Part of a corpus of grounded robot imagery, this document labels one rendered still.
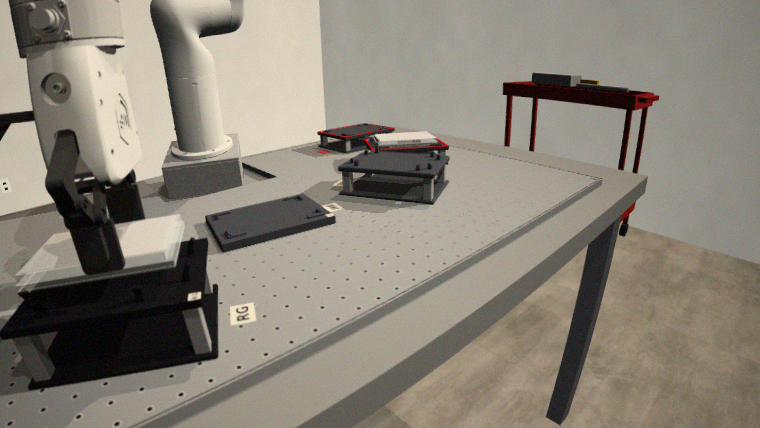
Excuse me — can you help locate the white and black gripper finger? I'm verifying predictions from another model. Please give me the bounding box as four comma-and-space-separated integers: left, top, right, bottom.
45, 129, 125, 275
105, 169, 146, 224

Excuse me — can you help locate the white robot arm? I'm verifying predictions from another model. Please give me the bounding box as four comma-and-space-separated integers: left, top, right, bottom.
8, 0, 245, 160

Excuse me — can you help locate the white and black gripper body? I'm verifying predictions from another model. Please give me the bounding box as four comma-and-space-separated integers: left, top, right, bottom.
18, 38, 142, 185

